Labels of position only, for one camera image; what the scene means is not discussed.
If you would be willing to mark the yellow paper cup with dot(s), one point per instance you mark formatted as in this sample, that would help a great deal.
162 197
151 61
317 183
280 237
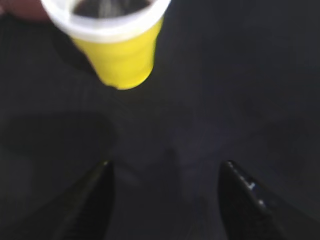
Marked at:
121 49

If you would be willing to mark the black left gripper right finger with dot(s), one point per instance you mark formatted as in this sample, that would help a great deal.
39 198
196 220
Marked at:
250 211

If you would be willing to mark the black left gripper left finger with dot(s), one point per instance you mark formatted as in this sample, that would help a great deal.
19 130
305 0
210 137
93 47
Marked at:
82 212

